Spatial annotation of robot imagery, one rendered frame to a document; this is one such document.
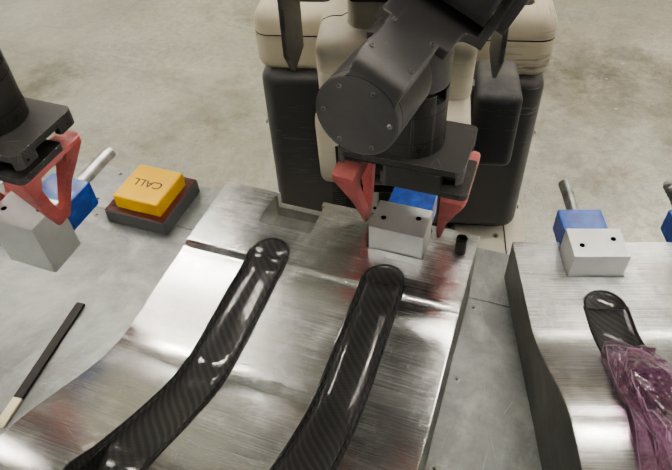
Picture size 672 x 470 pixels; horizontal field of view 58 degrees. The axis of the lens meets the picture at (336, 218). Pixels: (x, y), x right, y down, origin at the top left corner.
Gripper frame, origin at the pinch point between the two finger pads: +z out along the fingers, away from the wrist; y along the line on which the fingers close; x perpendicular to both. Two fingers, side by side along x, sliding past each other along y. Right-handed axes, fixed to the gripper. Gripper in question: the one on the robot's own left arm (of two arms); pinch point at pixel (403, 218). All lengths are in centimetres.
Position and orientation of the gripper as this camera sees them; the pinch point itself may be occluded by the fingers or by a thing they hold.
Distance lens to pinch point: 56.0
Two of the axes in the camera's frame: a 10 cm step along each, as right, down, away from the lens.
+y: 9.4, 2.1, -2.7
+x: 3.4, -6.6, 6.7
